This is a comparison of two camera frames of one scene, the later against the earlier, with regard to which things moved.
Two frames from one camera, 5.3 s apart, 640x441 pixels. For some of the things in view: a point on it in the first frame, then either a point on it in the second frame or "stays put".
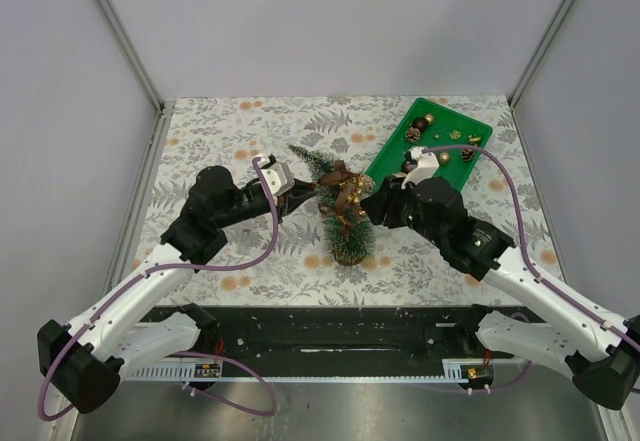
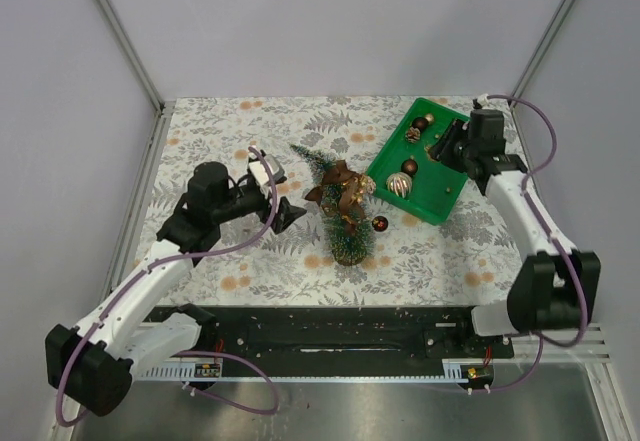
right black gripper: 392,194 to 442,150
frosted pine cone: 413,135 stays put
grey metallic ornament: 246,242 stays put
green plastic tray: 426,125 stays put
